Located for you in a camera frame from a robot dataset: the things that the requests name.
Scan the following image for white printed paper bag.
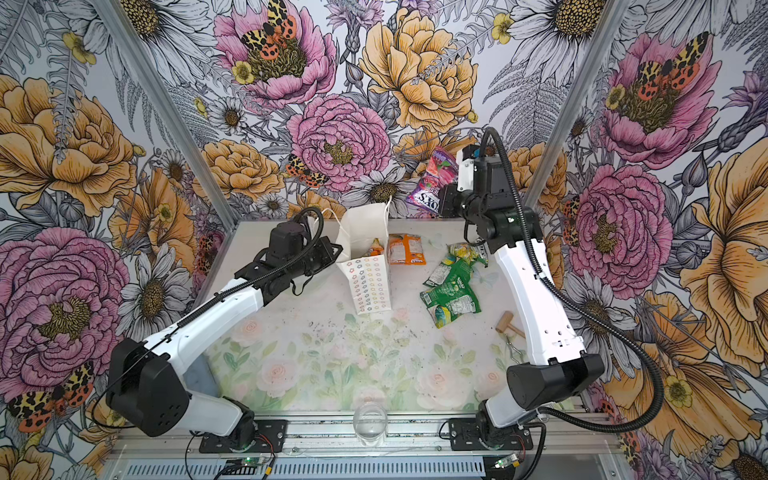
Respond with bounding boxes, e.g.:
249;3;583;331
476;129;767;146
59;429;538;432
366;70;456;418
336;203;392;314

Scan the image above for small green snack packet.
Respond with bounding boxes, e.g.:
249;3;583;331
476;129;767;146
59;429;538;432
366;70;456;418
448;242;488;267

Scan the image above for wooden mallet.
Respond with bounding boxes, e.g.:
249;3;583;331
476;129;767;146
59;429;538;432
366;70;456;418
495;311;526;338

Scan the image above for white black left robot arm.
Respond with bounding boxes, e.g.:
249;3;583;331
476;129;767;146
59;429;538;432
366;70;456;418
103;207;343;450

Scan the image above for grey blue cloth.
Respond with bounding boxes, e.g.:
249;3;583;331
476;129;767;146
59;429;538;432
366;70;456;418
183;355;221;397

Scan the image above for yellow red Fox's packet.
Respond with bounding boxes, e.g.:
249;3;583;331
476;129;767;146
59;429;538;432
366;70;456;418
365;238;385;257

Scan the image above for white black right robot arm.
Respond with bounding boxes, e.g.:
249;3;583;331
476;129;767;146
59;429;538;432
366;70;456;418
440;145;605;447

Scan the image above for green Fox's candy packet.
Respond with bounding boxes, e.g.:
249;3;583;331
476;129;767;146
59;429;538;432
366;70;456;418
420;274;481;329

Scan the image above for clear glass cup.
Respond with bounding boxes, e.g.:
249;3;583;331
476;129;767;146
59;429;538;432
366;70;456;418
353;402;388;446

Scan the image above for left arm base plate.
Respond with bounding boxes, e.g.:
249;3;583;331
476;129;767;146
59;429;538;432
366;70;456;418
198;420;289;454

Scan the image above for black corrugated right cable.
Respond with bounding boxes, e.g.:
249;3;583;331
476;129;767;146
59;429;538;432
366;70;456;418
479;127;666;434

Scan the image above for orange snack packet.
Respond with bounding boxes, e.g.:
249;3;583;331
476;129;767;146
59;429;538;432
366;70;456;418
387;233;427;266

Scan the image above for purple Fox's berries packet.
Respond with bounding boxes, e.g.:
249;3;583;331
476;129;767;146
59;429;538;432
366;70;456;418
406;148;458;214

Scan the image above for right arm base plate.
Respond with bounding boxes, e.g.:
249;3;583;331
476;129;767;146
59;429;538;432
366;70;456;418
447;418;533;452

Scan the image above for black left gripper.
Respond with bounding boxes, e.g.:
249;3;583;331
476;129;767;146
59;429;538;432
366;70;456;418
288;236;343;277

